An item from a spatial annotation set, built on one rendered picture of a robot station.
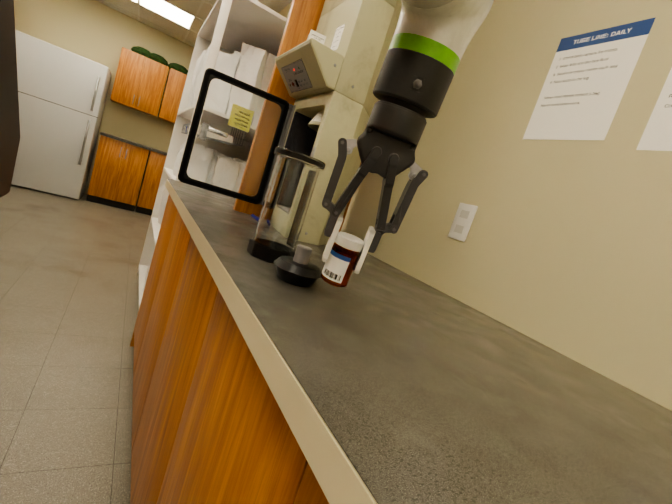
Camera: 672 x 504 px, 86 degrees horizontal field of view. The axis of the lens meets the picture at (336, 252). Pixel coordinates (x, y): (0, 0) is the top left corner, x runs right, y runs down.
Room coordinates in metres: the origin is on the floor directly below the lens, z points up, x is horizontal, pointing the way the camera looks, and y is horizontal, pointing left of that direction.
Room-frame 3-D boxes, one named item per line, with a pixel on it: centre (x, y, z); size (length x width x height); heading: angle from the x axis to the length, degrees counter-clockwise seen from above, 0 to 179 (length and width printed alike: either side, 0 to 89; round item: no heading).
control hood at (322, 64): (1.25, 0.29, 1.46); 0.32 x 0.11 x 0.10; 32
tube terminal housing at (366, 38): (1.34, 0.13, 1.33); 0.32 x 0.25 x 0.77; 32
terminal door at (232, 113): (1.33, 0.47, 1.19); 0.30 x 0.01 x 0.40; 115
